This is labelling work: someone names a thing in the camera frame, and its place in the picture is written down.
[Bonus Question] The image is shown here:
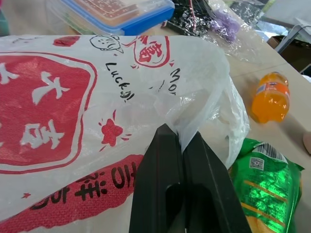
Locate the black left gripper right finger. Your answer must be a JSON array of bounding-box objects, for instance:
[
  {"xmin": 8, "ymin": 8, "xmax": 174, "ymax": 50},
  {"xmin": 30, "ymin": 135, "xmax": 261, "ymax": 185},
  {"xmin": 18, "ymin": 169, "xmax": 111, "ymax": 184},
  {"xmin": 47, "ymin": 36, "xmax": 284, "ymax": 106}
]
[{"xmin": 167, "ymin": 131, "xmax": 253, "ymax": 233}]

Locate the green snack packet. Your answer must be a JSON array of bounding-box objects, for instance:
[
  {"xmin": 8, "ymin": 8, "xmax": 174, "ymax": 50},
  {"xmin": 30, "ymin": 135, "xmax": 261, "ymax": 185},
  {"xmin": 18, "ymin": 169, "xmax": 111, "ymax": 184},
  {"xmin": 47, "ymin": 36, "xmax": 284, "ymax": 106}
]
[{"xmin": 229, "ymin": 137, "xmax": 305, "ymax": 233}]

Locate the white metal frame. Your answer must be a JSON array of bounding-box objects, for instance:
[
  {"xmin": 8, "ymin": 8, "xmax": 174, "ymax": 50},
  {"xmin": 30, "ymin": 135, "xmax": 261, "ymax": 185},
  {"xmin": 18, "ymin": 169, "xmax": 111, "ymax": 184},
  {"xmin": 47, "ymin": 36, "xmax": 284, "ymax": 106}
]
[{"xmin": 276, "ymin": 23, "xmax": 311, "ymax": 55}]

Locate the clear bag with purple items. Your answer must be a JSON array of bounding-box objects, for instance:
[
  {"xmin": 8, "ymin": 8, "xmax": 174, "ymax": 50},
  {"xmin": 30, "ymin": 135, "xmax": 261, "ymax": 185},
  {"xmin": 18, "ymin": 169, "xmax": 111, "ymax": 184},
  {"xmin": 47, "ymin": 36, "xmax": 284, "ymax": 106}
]
[{"xmin": 170, "ymin": 0, "xmax": 290, "ymax": 64}]

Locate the white red-printed plastic bag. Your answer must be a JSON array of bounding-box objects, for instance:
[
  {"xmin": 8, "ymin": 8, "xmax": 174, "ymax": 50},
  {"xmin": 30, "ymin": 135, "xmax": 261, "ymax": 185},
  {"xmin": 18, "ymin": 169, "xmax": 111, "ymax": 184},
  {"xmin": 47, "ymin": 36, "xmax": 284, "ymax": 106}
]
[{"xmin": 0, "ymin": 34, "xmax": 251, "ymax": 233}]

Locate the brown cardboard box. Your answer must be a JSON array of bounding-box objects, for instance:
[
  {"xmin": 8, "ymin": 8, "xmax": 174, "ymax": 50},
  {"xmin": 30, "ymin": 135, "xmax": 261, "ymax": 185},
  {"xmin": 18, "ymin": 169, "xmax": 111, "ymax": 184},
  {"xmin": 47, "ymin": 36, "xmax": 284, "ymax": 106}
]
[{"xmin": 267, "ymin": 35, "xmax": 290, "ymax": 51}]

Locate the black flat box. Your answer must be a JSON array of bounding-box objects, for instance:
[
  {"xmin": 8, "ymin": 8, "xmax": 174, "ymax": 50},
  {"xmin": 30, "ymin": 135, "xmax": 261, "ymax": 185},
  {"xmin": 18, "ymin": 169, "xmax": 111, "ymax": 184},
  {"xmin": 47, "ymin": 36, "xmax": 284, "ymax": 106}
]
[{"xmin": 161, "ymin": 2, "xmax": 214, "ymax": 37}]

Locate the orange soda plastic bottle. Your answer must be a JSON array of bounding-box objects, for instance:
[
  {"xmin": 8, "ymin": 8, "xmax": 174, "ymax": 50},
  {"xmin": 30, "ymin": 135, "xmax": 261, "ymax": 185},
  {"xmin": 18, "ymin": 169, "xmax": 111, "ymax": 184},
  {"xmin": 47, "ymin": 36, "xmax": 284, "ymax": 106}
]
[{"xmin": 251, "ymin": 71, "xmax": 291, "ymax": 124}]

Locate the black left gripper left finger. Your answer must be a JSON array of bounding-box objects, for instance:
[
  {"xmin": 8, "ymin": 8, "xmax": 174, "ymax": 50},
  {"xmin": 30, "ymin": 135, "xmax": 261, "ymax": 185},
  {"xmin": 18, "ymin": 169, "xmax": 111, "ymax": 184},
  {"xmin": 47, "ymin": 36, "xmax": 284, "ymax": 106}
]
[{"xmin": 128, "ymin": 123, "xmax": 186, "ymax": 233}]

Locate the blue-lidded clear plastic container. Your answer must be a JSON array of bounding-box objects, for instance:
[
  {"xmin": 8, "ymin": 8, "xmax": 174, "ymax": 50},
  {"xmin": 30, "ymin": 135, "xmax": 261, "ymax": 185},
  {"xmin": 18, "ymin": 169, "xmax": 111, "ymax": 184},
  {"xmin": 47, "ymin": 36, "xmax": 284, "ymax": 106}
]
[{"xmin": 46, "ymin": 0, "xmax": 175, "ymax": 36}]

